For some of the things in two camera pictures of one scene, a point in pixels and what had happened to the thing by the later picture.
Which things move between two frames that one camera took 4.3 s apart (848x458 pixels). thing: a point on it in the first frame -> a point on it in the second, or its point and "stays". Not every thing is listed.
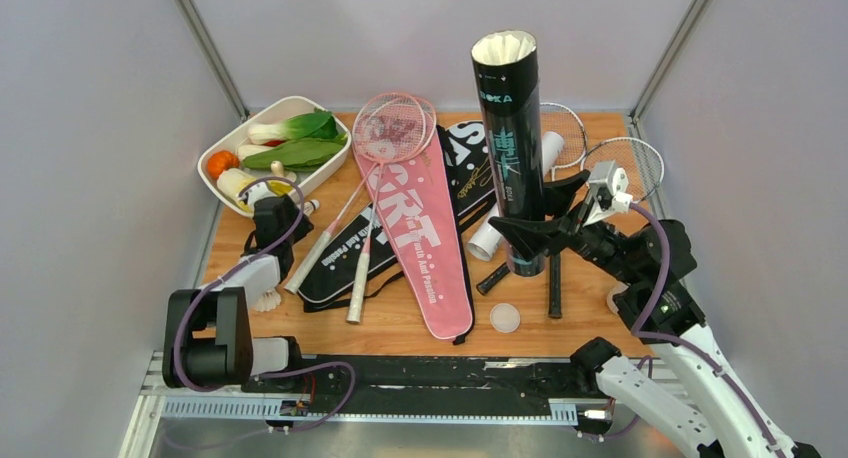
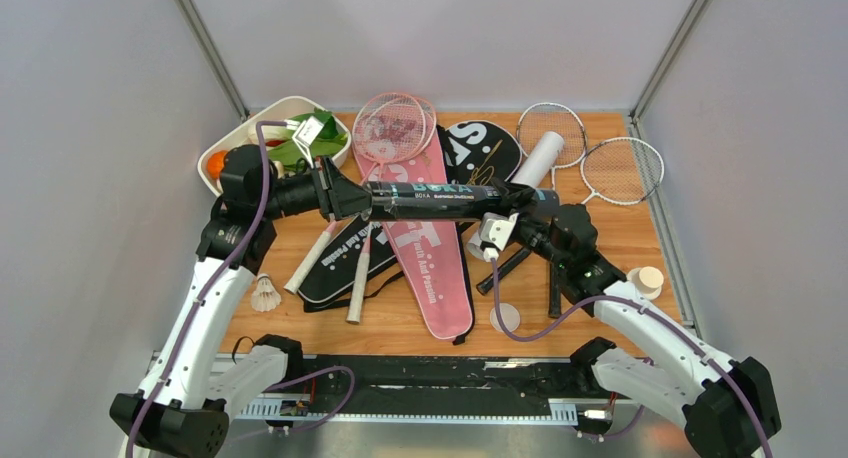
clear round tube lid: (505, 317) stays
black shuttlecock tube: (507, 85) -> (397, 199)
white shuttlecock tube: (487, 242) stays
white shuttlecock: (267, 301) stays
